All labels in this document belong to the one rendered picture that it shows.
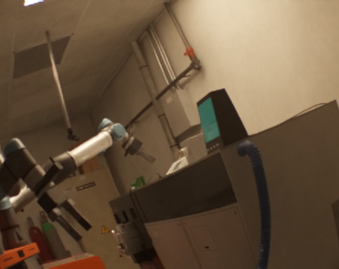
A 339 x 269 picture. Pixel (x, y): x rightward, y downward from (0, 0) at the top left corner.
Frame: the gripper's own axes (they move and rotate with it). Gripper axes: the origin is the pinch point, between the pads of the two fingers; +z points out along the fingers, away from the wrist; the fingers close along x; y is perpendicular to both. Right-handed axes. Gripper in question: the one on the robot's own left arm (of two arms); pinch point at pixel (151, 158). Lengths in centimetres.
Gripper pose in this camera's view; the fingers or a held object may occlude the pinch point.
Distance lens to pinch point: 215.1
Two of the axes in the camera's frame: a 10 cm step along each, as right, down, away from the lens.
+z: 8.1, 5.7, 1.2
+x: 3.2, -2.6, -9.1
